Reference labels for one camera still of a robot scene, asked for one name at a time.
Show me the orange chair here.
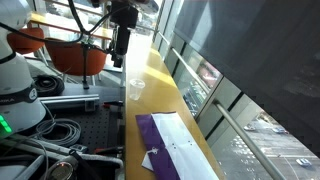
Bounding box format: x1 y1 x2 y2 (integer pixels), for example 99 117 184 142
44 38 108 77
6 27 46 56

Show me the clear plastic cup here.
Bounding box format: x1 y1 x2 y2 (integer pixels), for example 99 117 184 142
128 78 146 102

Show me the red handled clamp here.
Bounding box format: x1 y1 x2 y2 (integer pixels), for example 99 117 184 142
93 145 125 156
101 100 125 109

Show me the black perforated breadboard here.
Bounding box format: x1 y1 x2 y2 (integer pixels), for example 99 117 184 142
49 106 126 158

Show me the metal window handrail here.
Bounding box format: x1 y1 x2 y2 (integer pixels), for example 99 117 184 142
154 29 288 180

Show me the grey cable coil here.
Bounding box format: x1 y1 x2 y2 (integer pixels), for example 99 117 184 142
34 118 82 148

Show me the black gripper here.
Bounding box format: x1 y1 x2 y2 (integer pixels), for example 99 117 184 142
112 26 132 69

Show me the dark window blind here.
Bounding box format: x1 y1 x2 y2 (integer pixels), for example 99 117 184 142
173 0 320 158

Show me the black cable coil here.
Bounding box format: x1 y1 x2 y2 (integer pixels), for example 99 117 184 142
32 74 66 98

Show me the round black stop button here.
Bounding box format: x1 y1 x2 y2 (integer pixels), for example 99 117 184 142
49 159 80 180

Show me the white car outside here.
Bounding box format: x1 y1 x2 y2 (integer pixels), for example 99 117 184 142
295 157 313 168

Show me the aluminium extrusion rail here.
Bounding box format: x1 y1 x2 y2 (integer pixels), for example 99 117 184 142
37 93 101 112

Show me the white marker card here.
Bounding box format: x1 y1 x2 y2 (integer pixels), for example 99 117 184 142
141 152 155 172

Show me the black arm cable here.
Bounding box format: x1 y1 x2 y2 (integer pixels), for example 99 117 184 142
0 0 116 46

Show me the purple cloth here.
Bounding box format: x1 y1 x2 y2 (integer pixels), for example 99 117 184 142
150 112 220 180

